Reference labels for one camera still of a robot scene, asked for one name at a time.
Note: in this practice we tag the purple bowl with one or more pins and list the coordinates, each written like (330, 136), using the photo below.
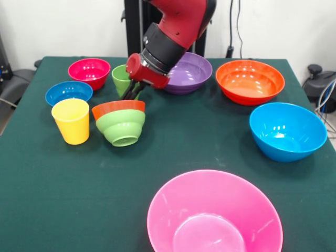
(195, 71)

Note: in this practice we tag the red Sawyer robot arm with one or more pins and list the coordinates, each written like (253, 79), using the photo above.
(183, 21)

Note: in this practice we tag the light blue bowl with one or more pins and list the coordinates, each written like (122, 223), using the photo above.
(287, 134)

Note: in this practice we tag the small dark blue bowl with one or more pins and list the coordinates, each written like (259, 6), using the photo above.
(63, 92)

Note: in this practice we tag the green cup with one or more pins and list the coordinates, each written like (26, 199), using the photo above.
(118, 78)

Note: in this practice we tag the small crimson bowl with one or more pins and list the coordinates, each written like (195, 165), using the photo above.
(89, 71)

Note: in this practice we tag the small green bowl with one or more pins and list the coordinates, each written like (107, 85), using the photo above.
(120, 128)

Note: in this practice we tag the large pink bowl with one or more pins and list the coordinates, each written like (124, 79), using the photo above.
(210, 204)

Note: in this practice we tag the dark green tablecloth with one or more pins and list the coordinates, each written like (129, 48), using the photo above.
(78, 189)

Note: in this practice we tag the large orange bowl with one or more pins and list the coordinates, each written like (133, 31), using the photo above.
(250, 84)

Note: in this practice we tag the yellow cup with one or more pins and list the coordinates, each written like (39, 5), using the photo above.
(72, 126)

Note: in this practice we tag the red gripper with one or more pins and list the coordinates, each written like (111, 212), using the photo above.
(147, 76)

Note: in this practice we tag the small orange bowl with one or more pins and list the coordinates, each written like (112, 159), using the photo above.
(118, 106)

